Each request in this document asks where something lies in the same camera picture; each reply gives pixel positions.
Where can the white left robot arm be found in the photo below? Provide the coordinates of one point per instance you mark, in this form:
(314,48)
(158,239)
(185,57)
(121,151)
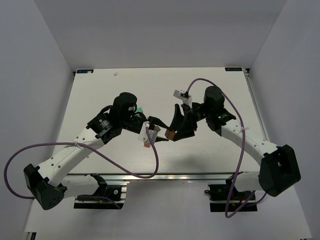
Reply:
(50,181)

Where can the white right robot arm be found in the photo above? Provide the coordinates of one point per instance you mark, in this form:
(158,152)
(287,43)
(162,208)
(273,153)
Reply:
(279,168)

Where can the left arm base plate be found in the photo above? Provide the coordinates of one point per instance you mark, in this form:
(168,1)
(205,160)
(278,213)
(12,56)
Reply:
(112,197)

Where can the olive roof wood block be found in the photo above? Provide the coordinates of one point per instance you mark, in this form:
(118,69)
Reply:
(157,128)

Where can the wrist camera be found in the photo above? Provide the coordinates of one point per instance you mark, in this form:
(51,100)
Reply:
(184,96)
(147,133)

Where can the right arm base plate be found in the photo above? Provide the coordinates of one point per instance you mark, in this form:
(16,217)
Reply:
(218,194)

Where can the brown wood block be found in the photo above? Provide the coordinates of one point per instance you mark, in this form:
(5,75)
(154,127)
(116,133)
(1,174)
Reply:
(170,134)

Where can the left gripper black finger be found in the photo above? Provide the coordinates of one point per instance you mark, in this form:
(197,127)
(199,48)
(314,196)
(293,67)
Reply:
(161,139)
(157,122)

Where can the blue label right corner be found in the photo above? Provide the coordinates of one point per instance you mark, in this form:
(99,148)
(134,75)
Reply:
(233,69)

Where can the aluminium table edge rail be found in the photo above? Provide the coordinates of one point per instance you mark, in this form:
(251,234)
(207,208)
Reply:
(168,176)

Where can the green rectangular wood block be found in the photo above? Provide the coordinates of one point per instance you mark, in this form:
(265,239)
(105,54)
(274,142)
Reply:
(139,110)

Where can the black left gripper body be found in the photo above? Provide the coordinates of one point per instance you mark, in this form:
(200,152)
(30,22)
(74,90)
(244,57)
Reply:
(144,121)

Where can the blue label corner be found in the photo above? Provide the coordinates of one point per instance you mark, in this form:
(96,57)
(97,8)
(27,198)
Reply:
(233,69)
(84,71)

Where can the right side aluminium rail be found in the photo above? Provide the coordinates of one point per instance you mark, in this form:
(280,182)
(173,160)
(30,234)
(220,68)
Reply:
(264,131)

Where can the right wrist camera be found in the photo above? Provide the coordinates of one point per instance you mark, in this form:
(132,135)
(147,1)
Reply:
(184,96)

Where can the blue label left corner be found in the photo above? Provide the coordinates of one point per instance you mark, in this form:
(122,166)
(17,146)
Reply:
(84,71)

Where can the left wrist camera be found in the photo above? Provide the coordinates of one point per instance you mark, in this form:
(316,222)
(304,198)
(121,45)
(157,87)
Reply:
(147,133)

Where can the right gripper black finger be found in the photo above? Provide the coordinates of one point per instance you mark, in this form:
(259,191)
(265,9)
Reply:
(184,131)
(177,118)

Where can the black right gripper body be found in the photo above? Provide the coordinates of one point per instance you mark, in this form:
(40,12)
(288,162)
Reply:
(188,120)

